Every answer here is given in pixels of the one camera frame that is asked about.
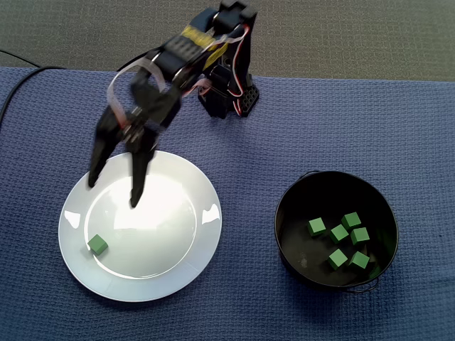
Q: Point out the white round plate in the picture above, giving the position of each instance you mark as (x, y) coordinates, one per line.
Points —
(142, 284)

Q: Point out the blue woven table cloth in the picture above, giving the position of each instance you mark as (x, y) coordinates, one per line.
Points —
(249, 213)

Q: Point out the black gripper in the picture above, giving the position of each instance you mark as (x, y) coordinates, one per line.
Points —
(136, 133)

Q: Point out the green cube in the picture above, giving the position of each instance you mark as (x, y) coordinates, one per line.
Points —
(359, 260)
(97, 244)
(337, 258)
(360, 236)
(316, 226)
(338, 233)
(351, 220)

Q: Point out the black metal bucket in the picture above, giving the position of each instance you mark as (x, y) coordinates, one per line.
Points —
(384, 213)

